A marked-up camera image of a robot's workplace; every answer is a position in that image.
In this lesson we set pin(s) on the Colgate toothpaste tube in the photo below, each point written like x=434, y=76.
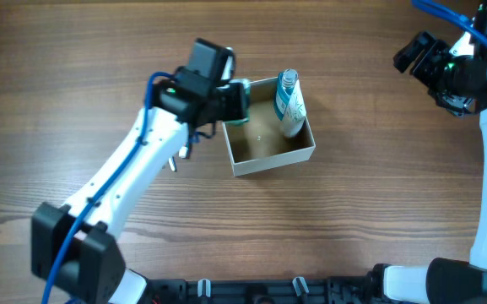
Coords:
x=184, y=152

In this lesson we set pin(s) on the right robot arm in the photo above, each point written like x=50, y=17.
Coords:
x=456, y=78

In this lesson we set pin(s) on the blue white toothbrush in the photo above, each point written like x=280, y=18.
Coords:
x=172, y=164

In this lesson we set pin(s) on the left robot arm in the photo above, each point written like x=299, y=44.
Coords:
x=74, y=246

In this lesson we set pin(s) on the white conditioner tube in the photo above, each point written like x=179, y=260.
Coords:
x=294, y=114

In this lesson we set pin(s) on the white open cardboard box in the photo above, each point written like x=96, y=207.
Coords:
x=259, y=144

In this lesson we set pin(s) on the blue mouthwash bottle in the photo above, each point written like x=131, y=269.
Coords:
x=285, y=87

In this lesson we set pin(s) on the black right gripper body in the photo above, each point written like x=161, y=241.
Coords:
x=425, y=56

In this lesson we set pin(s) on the green Dettol soap bar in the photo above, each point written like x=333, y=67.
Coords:
x=244, y=96

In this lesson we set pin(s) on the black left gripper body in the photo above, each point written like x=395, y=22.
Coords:
x=235, y=101

